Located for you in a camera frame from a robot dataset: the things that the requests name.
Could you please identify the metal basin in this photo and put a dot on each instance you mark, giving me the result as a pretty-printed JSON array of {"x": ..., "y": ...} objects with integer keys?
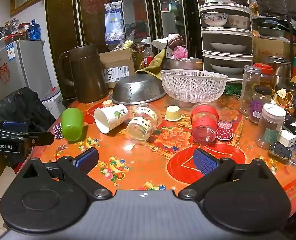
[{"x": 183, "y": 63}]

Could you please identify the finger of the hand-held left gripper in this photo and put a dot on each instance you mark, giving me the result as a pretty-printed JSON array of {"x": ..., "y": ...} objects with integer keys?
[
  {"x": 15, "y": 126},
  {"x": 41, "y": 138}
]

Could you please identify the large brown cardboard box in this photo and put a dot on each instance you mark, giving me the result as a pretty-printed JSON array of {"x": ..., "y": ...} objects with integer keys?
[{"x": 270, "y": 48}]

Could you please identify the flat white box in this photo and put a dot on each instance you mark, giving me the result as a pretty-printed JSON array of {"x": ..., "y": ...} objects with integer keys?
[{"x": 219, "y": 0}]

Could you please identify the green plastic cup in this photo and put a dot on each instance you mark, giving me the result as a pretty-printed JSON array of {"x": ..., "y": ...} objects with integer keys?
[{"x": 72, "y": 124}]

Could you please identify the paper towel roll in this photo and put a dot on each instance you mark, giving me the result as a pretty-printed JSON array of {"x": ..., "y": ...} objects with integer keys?
[{"x": 168, "y": 25}]

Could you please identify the white cardboard box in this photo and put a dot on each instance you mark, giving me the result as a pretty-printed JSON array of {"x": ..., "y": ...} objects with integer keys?
[{"x": 53, "y": 105}]

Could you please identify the pink cloth bundle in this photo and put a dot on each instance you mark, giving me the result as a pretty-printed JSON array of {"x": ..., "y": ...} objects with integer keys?
[{"x": 180, "y": 52}]

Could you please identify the cola bottle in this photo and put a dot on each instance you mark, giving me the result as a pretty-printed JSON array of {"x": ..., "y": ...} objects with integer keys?
[{"x": 148, "y": 56}]

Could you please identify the purple polka dot cupcake liner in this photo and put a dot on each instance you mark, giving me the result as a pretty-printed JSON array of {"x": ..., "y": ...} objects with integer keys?
[{"x": 58, "y": 131}]

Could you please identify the pink floral bowl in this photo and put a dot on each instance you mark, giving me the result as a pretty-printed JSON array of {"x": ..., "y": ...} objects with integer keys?
[{"x": 239, "y": 22}]

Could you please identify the stainless steel kettle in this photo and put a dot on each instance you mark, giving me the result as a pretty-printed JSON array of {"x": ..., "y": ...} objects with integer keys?
[{"x": 280, "y": 70}]

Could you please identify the brown plastic pitcher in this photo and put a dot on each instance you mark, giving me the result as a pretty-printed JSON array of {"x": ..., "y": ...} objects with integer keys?
[{"x": 88, "y": 75}]

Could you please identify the blue and white hanging bag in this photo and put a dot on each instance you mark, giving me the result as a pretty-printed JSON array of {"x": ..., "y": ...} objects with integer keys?
[{"x": 115, "y": 22}]

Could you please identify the dark-lidded jar purple label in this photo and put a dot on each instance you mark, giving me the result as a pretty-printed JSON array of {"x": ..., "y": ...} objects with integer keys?
[{"x": 260, "y": 105}]

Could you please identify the white plastic basket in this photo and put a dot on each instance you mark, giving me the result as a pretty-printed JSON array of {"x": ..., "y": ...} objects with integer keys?
[{"x": 193, "y": 85}]

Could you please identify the green plastic basket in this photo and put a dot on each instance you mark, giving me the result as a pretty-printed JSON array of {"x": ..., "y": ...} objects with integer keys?
[{"x": 233, "y": 89}]

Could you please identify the clear cup with red sleeve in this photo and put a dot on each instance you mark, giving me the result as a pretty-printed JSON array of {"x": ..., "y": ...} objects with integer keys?
[{"x": 204, "y": 122}]

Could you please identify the metal colander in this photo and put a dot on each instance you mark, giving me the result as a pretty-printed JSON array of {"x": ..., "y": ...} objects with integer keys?
[{"x": 138, "y": 90}]

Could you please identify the white plate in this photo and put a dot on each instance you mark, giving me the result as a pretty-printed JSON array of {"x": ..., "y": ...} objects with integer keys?
[
  {"x": 226, "y": 68},
  {"x": 228, "y": 47}
]

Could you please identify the blue floral bowl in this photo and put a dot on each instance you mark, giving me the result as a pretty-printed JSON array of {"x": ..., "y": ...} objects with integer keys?
[{"x": 214, "y": 19}]

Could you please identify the grey refrigerator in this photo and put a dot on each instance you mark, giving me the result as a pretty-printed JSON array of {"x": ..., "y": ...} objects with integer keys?
[{"x": 20, "y": 67}]

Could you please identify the white-lidded plastic jar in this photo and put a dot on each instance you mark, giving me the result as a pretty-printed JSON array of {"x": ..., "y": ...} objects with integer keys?
[{"x": 269, "y": 125}]

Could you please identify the small black and white toy truck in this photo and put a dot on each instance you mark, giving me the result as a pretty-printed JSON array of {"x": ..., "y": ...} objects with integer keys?
[{"x": 281, "y": 146}]

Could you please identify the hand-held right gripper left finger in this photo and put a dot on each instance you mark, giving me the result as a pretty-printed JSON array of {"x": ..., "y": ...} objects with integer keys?
[{"x": 86, "y": 160}]

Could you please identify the black plastic bag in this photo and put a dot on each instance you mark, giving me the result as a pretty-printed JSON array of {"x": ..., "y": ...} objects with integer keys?
[{"x": 23, "y": 107}]

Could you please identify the gold ornament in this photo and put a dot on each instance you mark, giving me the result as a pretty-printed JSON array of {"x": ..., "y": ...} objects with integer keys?
[{"x": 283, "y": 97}]

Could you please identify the clear plastic cup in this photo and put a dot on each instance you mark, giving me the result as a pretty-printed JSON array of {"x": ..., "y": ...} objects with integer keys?
[{"x": 143, "y": 125}]

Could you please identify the red floral tablecloth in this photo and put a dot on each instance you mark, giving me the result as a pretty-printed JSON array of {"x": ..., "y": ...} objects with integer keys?
[{"x": 143, "y": 162}]

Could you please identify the white paper cup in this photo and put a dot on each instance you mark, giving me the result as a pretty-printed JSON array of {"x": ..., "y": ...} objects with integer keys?
[{"x": 110, "y": 117}]

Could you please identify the cardboard box with label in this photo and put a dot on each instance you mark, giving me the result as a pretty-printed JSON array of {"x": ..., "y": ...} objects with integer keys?
[{"x": 118, "y": 65}]

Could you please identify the blue water bottle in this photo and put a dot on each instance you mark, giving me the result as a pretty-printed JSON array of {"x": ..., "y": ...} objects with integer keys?
[{"x": 34, "y": 30}]

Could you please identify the olive green cloth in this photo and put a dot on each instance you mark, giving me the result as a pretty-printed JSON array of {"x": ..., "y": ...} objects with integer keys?
[{"x": 155, "y": 63}]

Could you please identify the yellow cupcake liner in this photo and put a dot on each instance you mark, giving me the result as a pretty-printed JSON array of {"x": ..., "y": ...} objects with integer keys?
[{"x": 173, "y": 113}]

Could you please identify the grey tiered dish rack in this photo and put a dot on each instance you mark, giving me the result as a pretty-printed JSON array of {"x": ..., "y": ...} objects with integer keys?
[{"x": 225, "y": 33}]

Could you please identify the tall clear glass jar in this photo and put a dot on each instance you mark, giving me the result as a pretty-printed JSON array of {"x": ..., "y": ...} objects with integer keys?
[{"x": 248, "y": 90}]

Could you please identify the red-lidded jar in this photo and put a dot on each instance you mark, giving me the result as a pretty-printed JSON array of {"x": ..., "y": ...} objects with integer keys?
[{"x": 265, "y": 76}]

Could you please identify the red polka dot cupcake liner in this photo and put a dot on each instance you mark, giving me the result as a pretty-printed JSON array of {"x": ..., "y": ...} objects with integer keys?
[{"x": 224, "y": 130}]

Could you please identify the orange cupcake liner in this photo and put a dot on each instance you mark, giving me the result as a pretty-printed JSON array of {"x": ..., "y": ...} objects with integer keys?
[{"x": 107, "y": 103}]

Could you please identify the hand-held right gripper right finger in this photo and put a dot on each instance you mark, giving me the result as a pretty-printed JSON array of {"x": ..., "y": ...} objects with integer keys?
[{"x": 205, "y": 162}]

